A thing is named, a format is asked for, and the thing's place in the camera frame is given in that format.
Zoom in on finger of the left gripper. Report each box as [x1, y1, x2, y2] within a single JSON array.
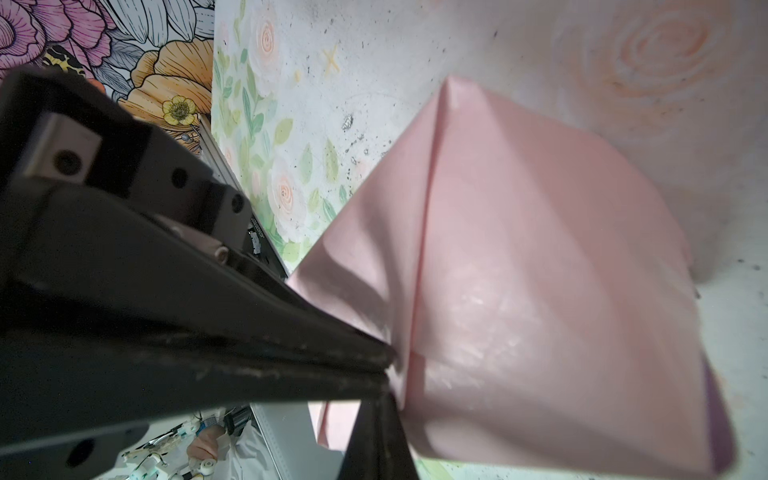
[[1, 67, 395, 479]]

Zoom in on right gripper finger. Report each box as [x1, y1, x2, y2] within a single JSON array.
[[337, 394, 418, 480]]

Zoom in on purple wrapping paper sheet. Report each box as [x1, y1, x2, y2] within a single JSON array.
[[289, 77, 736, 478]]

